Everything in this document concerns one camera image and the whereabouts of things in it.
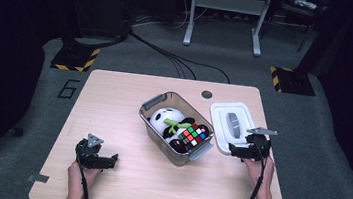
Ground person's left hand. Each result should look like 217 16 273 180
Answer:
64 159 104 199

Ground colourful puzzle cube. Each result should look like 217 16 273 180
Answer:
176 121 209 149

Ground hand-held gripper black cable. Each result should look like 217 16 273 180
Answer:
73 158 97 199
241 153 269 199

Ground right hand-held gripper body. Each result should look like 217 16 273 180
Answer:
242 125 279 165

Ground translucent brown storage box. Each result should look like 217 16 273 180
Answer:
132 87 220 171

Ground dark chair with cloth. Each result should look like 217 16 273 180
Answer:
269 0 332 58

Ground right hand-held gripper black cable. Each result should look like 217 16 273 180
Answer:
241 153 269 199

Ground white box lid grey handle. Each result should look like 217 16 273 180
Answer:
205 98 265 160

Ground grey metal stand frame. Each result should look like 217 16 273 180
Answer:
181 0 275 60

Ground person's right hand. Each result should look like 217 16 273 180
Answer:
238 152 277 196

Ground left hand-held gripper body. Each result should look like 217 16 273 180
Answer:
72 131 106 171

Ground panda plush toy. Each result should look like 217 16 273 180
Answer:
146 105 213 157

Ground left hand-held gripper black cable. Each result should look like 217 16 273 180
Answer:
73 158 97 199

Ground grey tape strip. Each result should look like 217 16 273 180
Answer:
26 172 51 186

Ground black cabinet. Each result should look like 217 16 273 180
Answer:
55 0 133 44

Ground black floor cables bundle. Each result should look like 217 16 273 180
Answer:
124 27 237 86

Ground dark round table grommet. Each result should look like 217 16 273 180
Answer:
200 89 215 101

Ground black yellow striped base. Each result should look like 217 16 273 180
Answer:
49 42 102 75
267 65 320 97

